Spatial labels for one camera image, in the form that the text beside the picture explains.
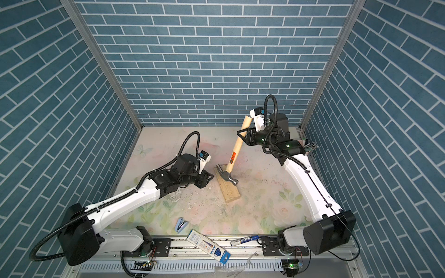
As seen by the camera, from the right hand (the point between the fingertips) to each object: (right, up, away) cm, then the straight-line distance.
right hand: (241, 133), depth 72 cm
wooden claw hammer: (0, -4, 0) cm, 4 cm away
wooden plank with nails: (-5, -29, +15) cm, 33 cm away
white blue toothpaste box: (-12, -49, 0) cm, 51 cm away
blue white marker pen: (-1, -47, +2) cm, 47 cm away
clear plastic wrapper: (-3, -56, -2) cm, 56 cm away
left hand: (-12, -19, +7) cm, 24 cm away
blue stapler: (-28, -42, +7) cm, 51 cm away
